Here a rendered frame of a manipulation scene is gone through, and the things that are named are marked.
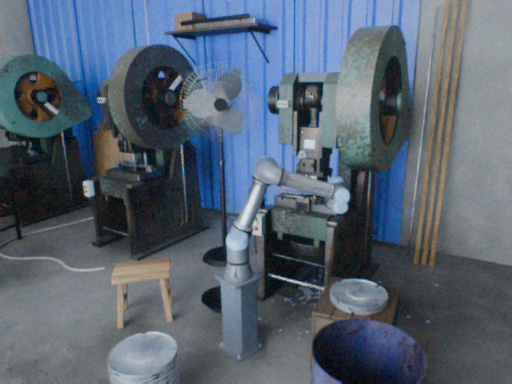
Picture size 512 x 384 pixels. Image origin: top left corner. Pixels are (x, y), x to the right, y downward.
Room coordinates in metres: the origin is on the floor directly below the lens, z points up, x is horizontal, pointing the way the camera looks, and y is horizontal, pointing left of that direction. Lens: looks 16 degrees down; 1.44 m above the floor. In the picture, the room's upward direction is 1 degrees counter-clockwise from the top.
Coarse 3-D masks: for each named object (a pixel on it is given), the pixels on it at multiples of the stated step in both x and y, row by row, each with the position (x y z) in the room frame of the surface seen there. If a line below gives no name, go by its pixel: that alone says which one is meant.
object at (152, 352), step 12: (132, 336) 1.59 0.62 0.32; (156, 336) 1.59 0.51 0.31; (168, 336) 1.59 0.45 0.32; (120, 348) 1.51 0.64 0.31; (132, 348) 1.50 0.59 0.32; (144, 348) 1.50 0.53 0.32; (156, 348) 1.50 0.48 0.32; (168, 348) 1.51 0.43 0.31; (108, 360) 1.43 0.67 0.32; (120, 360) 1.43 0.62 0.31; (132, 360) 1.42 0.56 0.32; (144, 360) 1.42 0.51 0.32; (156, 360) 1.43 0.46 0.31; (168, 360) 1.43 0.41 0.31; (120, 372) 1.36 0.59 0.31; (132, 372) 1.36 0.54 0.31
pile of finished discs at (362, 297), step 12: (336, 288) 1.89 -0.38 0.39; (348, 288) 1.89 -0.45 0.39; (360, 288) 1.88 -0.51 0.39; (372, 288) 1.89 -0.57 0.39; (336, 300) 1.78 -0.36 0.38; (348, 300) 1.77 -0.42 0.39; (360, 300) 1.77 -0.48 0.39; (372, 300) 1.77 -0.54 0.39; (384, 300) 1.76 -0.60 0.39; (348, 312) 1.72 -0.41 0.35; (360, 312) 1.70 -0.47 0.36; (372, 312) 1.70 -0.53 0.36
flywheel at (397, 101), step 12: (396, 60) 2.51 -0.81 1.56; (384, 72) 2.44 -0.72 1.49; (396, 72) 2.56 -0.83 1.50; (384, 84) 2.45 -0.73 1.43; (396, 84) 2.59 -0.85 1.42; (384, 96) 2.28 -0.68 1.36; (396, 96) 2.26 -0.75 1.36; (384, 108) 2.28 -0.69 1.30; (396, 108) 2.28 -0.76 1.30; (384, 120) 2.50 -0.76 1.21; (396, 120) 2.59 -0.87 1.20; (384, 132) 2.52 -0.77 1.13; (384, 144) 2.46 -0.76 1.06
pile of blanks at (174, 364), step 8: (176, 352) 1.48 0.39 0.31; (176, 360) 1.48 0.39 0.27; (168, 368) 1.40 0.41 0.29; (176, 368) 1.47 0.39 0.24; (112, 376) 1.37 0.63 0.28; (120, 376) 1.35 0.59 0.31; (128, 376) 1.33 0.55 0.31; (136, 376) 1.33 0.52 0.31; (144, 376) 1.34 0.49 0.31; (152, 376) 1.36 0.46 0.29; (160, 376) 1.38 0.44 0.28; (168, 376) 1.40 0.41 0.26; (176, 376) 1.46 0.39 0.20
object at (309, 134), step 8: (304, 128) 2.52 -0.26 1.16; (312, 128) 2.49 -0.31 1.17; (304, 136) 2.52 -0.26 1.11; (312, 136) 2.49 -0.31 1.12; (304, 144) 2.52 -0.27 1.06; (312, 144) 2.49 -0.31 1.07; (304, 152) 2.51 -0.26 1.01; (312, 152) 2.49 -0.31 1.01; (304, 160) 2.49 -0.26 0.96; (312, 160) 2.46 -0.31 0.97; (320, 160) 2.47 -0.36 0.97; (304, 168) 2.49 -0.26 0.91; (312, 168) 2.46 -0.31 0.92; (320, 168) 2.47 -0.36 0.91
